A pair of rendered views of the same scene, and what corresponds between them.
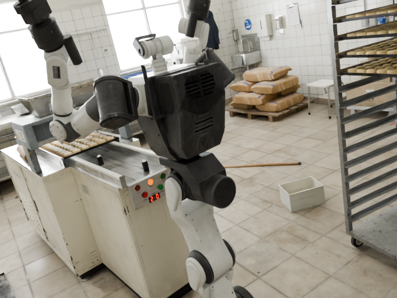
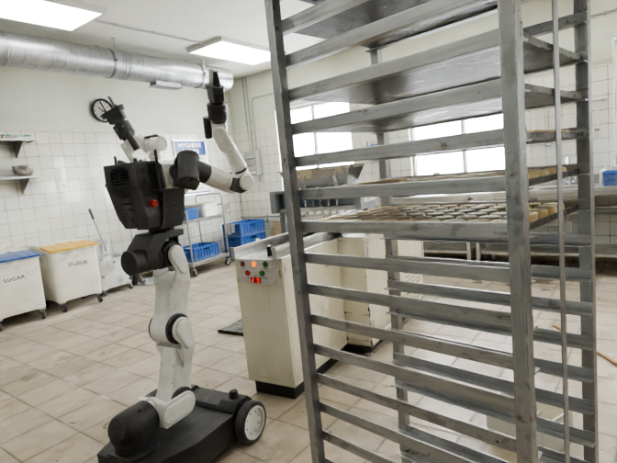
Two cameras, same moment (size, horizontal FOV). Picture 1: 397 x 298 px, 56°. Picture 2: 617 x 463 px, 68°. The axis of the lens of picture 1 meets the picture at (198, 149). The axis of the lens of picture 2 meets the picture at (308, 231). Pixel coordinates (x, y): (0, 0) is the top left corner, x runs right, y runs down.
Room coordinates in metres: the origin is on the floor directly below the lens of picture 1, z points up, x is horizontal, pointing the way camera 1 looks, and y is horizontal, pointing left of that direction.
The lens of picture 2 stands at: (1.09, -2.17, 1.29)
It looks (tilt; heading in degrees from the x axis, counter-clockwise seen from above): 7 degrees down; 66
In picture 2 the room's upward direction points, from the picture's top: 6 degrees counter-clockwise
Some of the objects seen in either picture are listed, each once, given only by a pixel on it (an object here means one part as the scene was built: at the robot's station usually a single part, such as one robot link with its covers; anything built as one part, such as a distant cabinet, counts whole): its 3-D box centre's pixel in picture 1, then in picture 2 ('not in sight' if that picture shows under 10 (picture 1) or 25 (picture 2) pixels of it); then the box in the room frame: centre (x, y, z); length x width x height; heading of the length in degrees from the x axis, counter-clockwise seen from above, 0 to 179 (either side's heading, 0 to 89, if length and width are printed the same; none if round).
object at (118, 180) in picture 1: (58, 154); (317, 227); (2.54, 0.98, 0.87); 2.01 x 0.03 x 0.07; 35
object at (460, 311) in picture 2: not in sight; (397, 299); (1.71, -1.26, 0.96); 0.64 x 0.03 x 0.03; 111
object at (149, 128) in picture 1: (178, 107); (150, 192); (1.29, 0.04, 1.27); 0.34 x 0.30 x 0.36; 126
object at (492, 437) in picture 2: not in sight; (404, 404); (1.71, -1.26, 0.69); 0.64 x 0.03 x 0.03; 111
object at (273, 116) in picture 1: (267, 108); not in sight; (5.80, -1.22, 0.06); 1.20 x 0.80 x 0.11; 31
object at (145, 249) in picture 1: (133, 222); (296, 306); (2.12, 0.50, 0.45); 0.70 x 0.34 x 0.90; 35
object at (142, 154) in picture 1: (96, 140); (351, 226); (2.71, 0.74, 0.87); 2.01 x 0.03 x 0.07; 35
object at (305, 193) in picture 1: (301, 194); (528, 420); (2.71, -0.75, 0.08); 0.30 x 0.22 x 0.16; 97
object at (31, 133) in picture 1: (77, 130); (325, 210); (2.54, 0.79, 1.01); 0.72 x 0.33 x 0.34; 125
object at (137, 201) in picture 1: (150, 188); (256, 270); (1.83, 0.29, 0.77); 0.24 x 0.04 x 0.14; 125
